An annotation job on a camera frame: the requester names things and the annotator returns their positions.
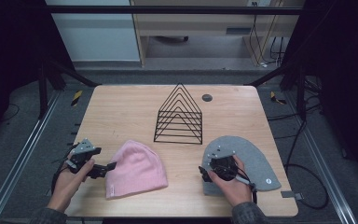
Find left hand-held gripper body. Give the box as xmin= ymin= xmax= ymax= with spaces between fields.
xmin=64 ymin=138 xmax=103 ymax=175

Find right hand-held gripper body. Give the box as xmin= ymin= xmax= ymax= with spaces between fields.
xmin=206 ymin=150 xmax=240 ymax=182

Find pink knit beanie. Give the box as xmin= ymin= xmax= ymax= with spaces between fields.
xmin=105 ymin=139 xmax=170 ymax=200

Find grey beanie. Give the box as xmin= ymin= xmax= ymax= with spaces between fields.
xmin=200 ymin=135 xmax=282 ymax=197

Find black wire rack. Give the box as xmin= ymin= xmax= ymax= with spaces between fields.
xmin=153 ymin=82 xmax=203 ymax=146

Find person's right hand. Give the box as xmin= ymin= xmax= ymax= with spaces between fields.
xmin=208 ymin=155 xmax=253 ymax=208

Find person's left hand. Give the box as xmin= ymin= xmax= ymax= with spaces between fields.
xmin=47 ymin=159 xmax=96 ymax=213

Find yellow black striped tape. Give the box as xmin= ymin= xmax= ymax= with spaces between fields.
xmin=70 ymin=90 xmax=84 ymax=107

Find grey tag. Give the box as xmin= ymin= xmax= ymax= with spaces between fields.
xmin=281 ymin=190 xmax=305 ymax=201

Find white cabinet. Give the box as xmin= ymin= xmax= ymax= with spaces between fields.
xmin=45 ymin=0 xmax=141 ymax=63

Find black curtain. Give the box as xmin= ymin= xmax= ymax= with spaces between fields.
xmin=282 ymin=0 xmax=358 ymax=188
xmin=0 ymin=0 xmax=76 ymax=150

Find wooden cabinet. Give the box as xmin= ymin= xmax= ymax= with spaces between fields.
xmin=130 ymin=0 xmax=306 ymax=68

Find black metal crossbar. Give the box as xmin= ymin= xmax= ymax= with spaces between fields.
xmin=45 ymin=5 xmax=304 ymax=16

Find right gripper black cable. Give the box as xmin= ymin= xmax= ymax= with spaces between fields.
xmin=236 ymin=169 xmax=259 ymax=204

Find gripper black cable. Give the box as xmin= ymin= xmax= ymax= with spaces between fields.
xmin=236 ymin=169 xmax=259 ymax=204
xmin=50 ymin=143 xmax=80 ymax=195

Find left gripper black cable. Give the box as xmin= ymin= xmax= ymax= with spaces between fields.
xmin=50 ymin=143 xmax=80 ymax=195

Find aluminium rail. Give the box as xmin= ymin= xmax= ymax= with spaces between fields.
xmin=283 ymin=91 xmax=358 ymax=224
xmin=0 ymin=91 xmax=62 ymax=224

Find black frame stand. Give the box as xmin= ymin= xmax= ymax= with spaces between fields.
xmin=248 ymin=62 xmax=309 ymax=120
xmin=37 ymin=59 xmax=99 ymax=119

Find yellow handled tool right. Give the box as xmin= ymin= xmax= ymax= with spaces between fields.
xmin=269 ymin=91 xmax=287 ymax=105

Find black floor cable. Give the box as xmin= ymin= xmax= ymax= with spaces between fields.
xmin=283 ymin=119 xmax=330 ymax=210

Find black hanging cable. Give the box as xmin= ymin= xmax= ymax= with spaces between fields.
xmin=249 ymin=1 xmax=263 ymax=64

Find yellow cable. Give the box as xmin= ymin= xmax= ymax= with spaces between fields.
xmin=256 ymin=0 xmax=285 ymax=66

